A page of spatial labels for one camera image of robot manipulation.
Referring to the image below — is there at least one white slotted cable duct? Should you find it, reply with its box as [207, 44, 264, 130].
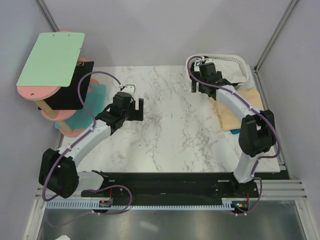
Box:
[46, 198, 237, 210]

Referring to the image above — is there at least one right aluminium corner post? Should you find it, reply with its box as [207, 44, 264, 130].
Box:
[253, 0, 301, 73]

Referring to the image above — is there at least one white perforated plastic basket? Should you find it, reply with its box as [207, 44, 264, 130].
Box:
[185, 53, 251, 87]

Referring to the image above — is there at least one pink wooden tiered shelf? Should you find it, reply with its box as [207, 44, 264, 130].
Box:
[16, 30, 98, 139]

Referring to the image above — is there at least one folded beige t shirt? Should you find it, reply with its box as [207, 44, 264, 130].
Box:
[209, 87, 264, 131]

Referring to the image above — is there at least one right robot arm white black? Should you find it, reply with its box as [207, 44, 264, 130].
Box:
[187, 62, 277, 197]

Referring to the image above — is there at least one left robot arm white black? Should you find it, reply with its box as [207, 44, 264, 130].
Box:
[38, 84, 144, 199]

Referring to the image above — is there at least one green board on shelf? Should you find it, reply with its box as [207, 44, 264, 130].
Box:
[16, 32, 85, 87]

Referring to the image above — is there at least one left aluminium corner post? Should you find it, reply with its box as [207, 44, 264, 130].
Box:
[35, 0, 60, 32]

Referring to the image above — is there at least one teal board on shelf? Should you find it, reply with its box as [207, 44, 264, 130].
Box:
[54, 83, 108, 131]

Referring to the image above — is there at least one aluminium frame rail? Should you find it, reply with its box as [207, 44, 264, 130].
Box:
[35, 179, 308, 201]

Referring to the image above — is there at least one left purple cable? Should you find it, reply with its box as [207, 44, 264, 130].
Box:
[41, 71, 133, 228]

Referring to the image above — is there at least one black board on shelf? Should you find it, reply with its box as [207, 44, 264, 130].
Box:
[44, 61, 95, 110]

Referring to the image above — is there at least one white printed t shirt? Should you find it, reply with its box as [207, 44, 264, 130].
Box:
[191, 56, 247, 86]

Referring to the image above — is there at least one aluminium corner post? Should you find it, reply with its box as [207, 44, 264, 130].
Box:
[35, 0, 60, 32]
[253, 0, 301, 73]

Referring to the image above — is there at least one folded blue t shirt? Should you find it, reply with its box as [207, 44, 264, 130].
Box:
[230, 128, 241, 135]

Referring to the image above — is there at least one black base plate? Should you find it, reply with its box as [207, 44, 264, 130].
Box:
[84, 172, 259, 207]

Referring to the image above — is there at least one white paper scrap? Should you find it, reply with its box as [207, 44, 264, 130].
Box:
[55, 235, 71, 240]

